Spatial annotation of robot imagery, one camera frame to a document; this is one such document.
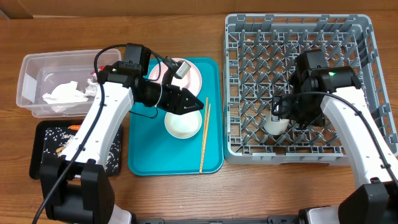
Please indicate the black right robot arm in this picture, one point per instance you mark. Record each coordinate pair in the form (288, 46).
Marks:
(319, 93)

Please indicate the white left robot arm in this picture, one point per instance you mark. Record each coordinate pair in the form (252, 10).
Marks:
(75, 186)

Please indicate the white tissue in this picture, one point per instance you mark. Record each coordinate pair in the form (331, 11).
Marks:
(62, 97)
(91, 89)

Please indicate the left wooden chopstick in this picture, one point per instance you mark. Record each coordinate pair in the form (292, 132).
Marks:
(203, 139)

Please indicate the orange carrot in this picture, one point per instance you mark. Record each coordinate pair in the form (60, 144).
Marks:
(74, 127)

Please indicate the right wooden chopstick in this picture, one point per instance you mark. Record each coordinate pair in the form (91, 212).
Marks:
(209, 109)

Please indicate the red snack wrapper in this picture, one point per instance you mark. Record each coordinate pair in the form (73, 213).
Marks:
(99, 69)

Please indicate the rice and peanut food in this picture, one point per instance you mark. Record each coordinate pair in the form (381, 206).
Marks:
(58, 138)

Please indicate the clear plastic bin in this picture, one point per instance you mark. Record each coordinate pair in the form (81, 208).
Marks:
(42, 73)

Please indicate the large pink plate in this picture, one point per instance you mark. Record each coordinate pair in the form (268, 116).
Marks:
(195, 82)

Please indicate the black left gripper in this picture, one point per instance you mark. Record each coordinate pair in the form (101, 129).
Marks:
(180, 102)

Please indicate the teal plastic tray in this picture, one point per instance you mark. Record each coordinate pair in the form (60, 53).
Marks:
(153, 151)

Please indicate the wooden chopstick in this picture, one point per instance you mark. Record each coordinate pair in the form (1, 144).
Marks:
(209, 109)
(203, 139)

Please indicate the grey dishwasher rack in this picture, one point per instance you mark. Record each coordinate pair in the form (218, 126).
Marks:
(258, 60)

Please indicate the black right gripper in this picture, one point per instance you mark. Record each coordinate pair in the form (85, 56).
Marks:
(286, 105)

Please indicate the small pink bowl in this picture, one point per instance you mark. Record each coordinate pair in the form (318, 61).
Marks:
(185, 81)

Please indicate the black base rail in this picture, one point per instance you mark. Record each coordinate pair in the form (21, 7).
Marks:
(274, 219)

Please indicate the black plastic tray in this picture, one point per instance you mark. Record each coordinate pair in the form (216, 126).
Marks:
(36, 158)

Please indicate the pale green bowl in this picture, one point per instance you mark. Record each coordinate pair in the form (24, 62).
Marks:
(183, 126)

